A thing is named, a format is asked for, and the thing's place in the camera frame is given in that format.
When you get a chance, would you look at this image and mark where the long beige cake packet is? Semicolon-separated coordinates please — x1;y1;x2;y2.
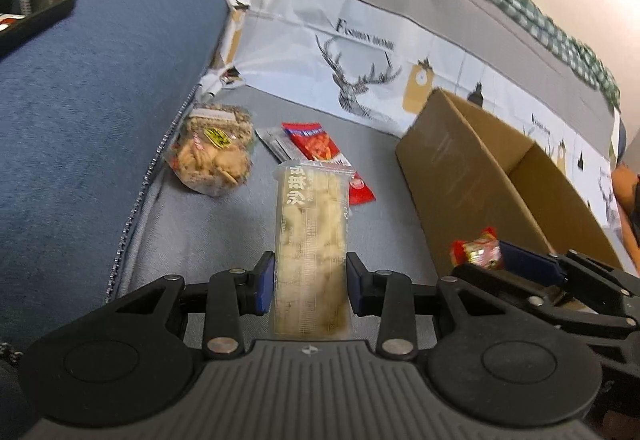
271;159;357;340

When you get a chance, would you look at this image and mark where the black smartphone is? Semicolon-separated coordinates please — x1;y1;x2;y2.
0;0;77;61

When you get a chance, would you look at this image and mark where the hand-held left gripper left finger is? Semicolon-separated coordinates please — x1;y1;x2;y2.
102;251;276;358

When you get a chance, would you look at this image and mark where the clear bag of crackers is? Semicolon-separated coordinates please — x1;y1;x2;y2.
167;102;255;197

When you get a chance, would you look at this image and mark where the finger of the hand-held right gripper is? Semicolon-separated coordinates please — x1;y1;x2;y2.
450;264;640;337
499;240;626;293

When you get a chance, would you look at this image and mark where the orange cushion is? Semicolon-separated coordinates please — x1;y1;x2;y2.
611;165;640;271

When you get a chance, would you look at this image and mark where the silver snack packet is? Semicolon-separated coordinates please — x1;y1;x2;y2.
255;126;301;162

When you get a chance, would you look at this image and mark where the small red yellow candy wrapper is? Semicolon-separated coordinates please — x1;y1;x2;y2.
451;227;502;269

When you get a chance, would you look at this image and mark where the red packet white label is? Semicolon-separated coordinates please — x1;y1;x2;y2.
347;171;377;207

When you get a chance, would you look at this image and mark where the blue sofa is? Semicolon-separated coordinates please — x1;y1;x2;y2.
0;0;626;440

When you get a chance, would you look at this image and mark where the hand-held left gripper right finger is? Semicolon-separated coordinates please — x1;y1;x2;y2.
346;251;516;360

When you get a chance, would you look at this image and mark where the red snack packet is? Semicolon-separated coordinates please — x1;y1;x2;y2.
281;121;352;167

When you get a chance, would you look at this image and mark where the green checkered cloth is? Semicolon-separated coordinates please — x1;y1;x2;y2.
350;0;621;108

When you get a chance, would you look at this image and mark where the cardboard box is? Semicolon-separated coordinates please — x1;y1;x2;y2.
395;88;626;271

